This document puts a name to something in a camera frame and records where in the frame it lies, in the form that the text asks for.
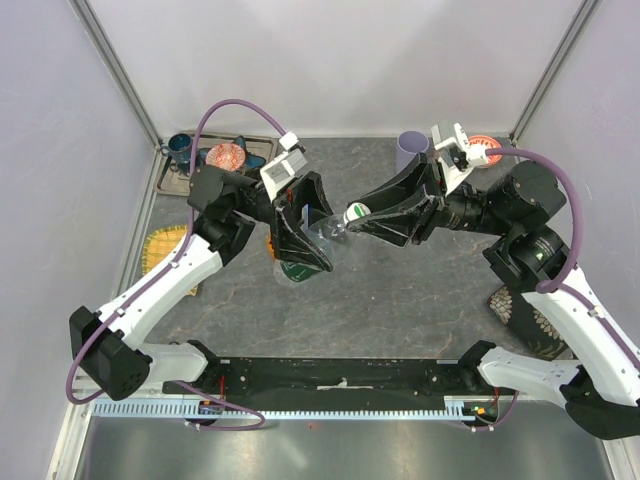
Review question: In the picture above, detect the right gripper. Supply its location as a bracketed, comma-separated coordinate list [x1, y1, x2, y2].
[348, 151, 515, 249]

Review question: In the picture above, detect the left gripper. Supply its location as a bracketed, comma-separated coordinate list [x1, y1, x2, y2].
[234, 169, 351, 269]

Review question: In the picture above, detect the clear bottle green label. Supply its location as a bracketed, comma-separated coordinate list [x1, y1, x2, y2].
[273, 207, 357, 287]

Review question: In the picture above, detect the green white bottle cap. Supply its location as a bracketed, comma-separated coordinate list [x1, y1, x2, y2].
[343, 202, 371, 224]

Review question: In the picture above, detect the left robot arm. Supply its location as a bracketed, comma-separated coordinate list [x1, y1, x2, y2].
[66, 165, 333, 405]

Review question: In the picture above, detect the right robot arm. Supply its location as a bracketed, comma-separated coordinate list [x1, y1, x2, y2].
[347, 149, 639, 440]

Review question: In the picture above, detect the orange drink bottle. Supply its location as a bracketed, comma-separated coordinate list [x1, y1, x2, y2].
[266, 233, 277, 261]

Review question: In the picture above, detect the purple plastic cup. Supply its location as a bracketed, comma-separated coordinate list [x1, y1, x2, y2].
[395, 131, 430, 173]

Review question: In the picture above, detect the blue star-shaped dish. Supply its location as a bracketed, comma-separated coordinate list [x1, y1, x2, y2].
[196, 135, 275, 174]

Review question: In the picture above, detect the red patterned bowl on tray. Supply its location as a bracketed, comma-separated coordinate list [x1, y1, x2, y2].
[205, 143, 246, 172]

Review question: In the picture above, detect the red white floral bowl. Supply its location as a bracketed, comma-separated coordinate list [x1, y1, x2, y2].
[467, 133, 504, 169]

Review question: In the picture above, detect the metal tray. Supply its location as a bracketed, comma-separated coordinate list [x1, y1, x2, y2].
[155, 132, 278, 196]

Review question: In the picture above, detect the blue ceramic cup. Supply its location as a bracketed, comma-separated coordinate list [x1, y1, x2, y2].
[160, 133, 193, 170]

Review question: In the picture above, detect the yellow woven plate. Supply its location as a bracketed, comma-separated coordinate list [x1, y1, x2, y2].
[140, 225, 188, 275]

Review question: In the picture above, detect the black floral rectangular dish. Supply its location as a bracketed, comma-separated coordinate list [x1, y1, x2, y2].
[487, 285, 568, 360]

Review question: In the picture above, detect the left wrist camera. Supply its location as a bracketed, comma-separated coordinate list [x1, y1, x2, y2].
[260, 132, 307, 201]

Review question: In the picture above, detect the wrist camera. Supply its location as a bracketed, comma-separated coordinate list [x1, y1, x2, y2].
[260, 132, 307, 201]
[431, 122, 489, 196]

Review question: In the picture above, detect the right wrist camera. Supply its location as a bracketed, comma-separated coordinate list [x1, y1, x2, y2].
[431, 122, 489, 196]

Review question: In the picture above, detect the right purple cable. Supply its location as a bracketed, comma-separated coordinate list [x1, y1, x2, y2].
[469, 147, 640, 361]

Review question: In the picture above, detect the purple cable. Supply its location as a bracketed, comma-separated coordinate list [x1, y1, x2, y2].
[66, 98, 294, 432]
[469, 147, 640, 361]

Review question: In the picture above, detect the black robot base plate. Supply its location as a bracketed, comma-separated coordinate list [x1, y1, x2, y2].
[190, 341, 514, 411]

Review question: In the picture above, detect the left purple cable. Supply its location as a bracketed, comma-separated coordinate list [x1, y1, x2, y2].
[66, 98, 294, 432]

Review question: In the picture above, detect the blue cable duct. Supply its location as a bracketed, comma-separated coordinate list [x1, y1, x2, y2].
[91, 397, 475, 421]

